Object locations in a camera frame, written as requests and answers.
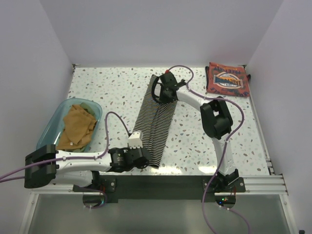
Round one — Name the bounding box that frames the mustard yellow tank top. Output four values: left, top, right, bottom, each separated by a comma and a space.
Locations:
57, 104, 97, 153

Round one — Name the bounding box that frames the black white striped tank top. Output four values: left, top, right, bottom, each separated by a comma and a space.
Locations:
133, 75, 177, 168

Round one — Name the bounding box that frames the aluminium frame rail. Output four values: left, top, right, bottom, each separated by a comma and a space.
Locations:
30, 63, 290, 195

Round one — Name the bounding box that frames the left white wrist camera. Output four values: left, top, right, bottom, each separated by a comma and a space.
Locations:
128, 131, 143, 149

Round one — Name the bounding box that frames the teal plastic basket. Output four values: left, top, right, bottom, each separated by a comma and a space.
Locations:
36, 98, 102, 149

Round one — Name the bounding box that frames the red tank top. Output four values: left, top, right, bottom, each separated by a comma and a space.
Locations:
205, 62, 251, 98

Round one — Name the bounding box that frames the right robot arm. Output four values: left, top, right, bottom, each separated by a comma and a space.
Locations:
152, 72, 239, 192

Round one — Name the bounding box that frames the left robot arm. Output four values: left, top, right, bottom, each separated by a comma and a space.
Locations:
24, 144, 151, 191

